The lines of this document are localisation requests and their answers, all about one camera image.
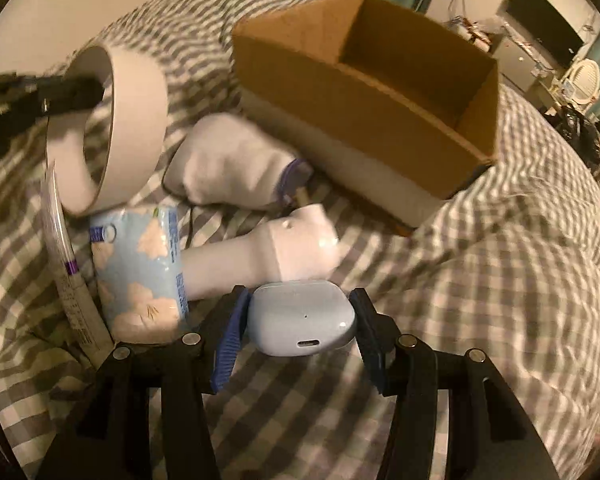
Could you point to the white round mirror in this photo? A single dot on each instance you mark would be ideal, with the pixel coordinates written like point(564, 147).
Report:
point(587, 77)

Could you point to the black flat screen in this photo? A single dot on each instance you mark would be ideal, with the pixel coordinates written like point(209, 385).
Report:
point(545, 22)

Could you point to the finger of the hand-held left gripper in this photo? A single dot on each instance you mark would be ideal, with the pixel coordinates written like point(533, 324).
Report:
point(72, 92)
point(15, 132)

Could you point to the blue tissue pack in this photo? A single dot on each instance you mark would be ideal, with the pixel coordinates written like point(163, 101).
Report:
point(135, 270)

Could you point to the white sock with purple trim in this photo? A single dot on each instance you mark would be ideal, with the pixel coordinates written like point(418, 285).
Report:
point(230, 160)

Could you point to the white tape roll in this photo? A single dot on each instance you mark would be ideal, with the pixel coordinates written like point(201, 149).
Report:
point(140, 110)

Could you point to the white earbuds case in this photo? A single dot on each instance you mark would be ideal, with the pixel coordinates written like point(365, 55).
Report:
point(300, 317)

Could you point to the white cabinet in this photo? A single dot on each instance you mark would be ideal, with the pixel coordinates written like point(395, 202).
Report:
point(515, 60)

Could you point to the brown cardboard box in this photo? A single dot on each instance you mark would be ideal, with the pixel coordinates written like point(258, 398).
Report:
point(300, 80)

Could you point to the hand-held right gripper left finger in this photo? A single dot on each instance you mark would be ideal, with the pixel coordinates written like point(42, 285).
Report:
point(228, 345)

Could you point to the white tube bottle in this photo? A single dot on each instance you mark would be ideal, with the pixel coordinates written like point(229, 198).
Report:
point(290, 252)

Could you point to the black bag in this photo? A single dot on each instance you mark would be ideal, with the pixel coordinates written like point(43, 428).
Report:
point(580, 135)

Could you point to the grey checked blanket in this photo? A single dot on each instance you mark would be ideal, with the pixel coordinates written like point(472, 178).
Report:
point(480, 285)

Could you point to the white tube purple stripe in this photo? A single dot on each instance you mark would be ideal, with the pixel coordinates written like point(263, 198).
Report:
point(67, 280)

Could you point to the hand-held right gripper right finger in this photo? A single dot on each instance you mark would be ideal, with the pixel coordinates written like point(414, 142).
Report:
point(371, 355)

